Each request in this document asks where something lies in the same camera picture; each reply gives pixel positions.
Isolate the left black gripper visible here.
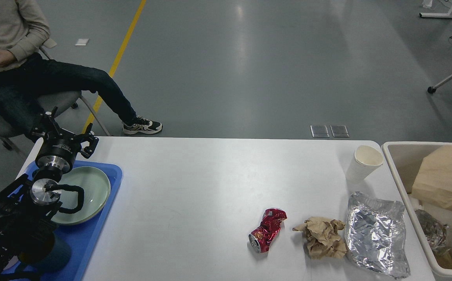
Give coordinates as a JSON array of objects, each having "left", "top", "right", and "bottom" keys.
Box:
[{"left": 29, "top": 107, "right": 99, "bottom": 174}]

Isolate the brown paper bag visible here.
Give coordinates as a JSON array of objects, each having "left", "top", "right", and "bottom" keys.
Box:
[{"left": 411, "top": 145, "right": 452, "bottom": 211}]

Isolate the light green plate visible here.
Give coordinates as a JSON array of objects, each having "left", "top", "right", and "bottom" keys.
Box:
[{"left": 52, "top": 167, "right": 111, "bottom": 225}]

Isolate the white paper cup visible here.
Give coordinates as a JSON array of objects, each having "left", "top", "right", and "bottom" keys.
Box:
[{"left": 345, "top": 145, "right": 384, "bottom": 183}]

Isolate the aluminium foil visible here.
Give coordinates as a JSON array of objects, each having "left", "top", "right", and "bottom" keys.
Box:
[{"left": 344, "top": 192, "right": 411, "bottom": 279}]

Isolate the dark teal mug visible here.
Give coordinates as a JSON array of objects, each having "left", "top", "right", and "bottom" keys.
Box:
[{"left": 14, "top": 233, "right": 71, "bottom": 273}]

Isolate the brown paper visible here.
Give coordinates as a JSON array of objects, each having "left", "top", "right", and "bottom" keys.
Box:
[{"left": 292, "top": 217, "right": 347, "bottom": 259}]

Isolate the crushed red can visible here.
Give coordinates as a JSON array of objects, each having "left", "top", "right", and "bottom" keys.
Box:
[{"left": 248, "top": 208, "right": 287, "bottom": 254}]

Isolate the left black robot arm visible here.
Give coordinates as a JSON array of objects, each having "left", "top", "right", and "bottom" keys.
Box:
[{"left": 0, "top": 107, "right": 99, "bottom": 281}]

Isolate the foil trash in bin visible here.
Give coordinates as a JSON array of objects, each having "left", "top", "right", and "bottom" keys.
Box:
[{"left": 415, "top": 209, "right": 452, "bottom": 256}]

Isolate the seated person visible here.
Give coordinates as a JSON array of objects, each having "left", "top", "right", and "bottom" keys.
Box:
[{"left": 0, "top": 0, "right": 162, "bottom": 142}]

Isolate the beige plastic bin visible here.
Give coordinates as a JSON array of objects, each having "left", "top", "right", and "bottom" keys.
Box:
[{"left": 382, "top": 142, "right": 452, "bottom": 281}]

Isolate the blue plastic tray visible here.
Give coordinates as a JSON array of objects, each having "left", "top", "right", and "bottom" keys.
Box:
[{"left": 0, "top": 158, "right": 123, "bottom": 281}]

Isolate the white desk leg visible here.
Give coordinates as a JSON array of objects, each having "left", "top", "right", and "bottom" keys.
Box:
[{"left": 419, "top": 0, "right": 452, "bottom": 19}]

